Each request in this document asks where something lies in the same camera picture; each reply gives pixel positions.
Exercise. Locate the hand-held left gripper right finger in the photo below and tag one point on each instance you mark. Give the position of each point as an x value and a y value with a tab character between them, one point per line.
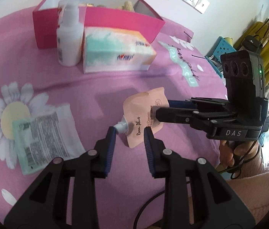
148	150

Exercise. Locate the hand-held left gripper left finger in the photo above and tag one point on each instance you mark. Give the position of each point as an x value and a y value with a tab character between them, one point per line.
110	148

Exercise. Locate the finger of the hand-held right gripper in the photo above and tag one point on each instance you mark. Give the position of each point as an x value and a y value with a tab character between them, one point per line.
179	116
182	103

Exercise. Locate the pink spout pouch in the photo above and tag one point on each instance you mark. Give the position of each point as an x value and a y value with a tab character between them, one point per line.
136	109

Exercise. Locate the white green wipes packet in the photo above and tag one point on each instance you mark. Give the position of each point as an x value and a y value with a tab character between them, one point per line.
41	136

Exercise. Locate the green orange tissue pack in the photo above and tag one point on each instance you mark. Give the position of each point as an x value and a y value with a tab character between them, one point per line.
115	52

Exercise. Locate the pink cardboard box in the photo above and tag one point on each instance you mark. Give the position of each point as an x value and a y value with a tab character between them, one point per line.
125	21

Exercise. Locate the brown plush toy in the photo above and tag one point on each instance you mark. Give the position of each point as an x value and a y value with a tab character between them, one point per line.
127	6

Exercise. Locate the white pump bottle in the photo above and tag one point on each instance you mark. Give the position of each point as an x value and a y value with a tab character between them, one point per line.
69	40

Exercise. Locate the person's right forearm pink sleeve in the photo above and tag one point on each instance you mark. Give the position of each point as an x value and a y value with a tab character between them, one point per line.
261	190

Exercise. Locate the person's right hand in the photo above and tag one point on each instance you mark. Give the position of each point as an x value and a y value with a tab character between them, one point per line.
225	153

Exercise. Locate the blue plastic basket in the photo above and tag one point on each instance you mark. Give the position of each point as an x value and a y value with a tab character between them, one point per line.
220	50

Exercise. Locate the pink daisy bed sheet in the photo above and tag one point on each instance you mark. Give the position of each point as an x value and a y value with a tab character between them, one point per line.
53	88

